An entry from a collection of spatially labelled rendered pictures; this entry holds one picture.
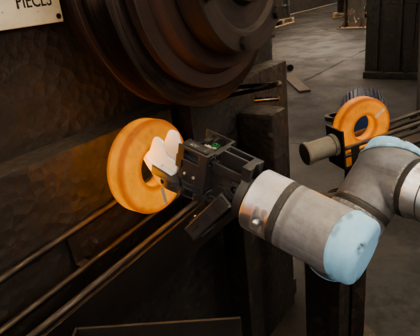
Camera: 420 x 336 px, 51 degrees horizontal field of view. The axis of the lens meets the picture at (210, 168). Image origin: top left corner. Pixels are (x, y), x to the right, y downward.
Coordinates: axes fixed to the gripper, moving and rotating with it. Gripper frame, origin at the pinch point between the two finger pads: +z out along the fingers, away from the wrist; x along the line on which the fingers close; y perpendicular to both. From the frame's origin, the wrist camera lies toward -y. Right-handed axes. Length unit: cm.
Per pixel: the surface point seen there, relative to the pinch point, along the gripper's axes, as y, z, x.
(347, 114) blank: -5, -14, -59
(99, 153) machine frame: -2.6, 8.7, 2.9
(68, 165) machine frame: -2.3, 8.7, 9.2
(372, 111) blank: -5, -18, -65
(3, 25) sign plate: 17.9, 18.2, 11.8
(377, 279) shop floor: -78, -34, -95
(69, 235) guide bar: -12.0, 4.5, 13.0
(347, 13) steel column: -130, 260, -868
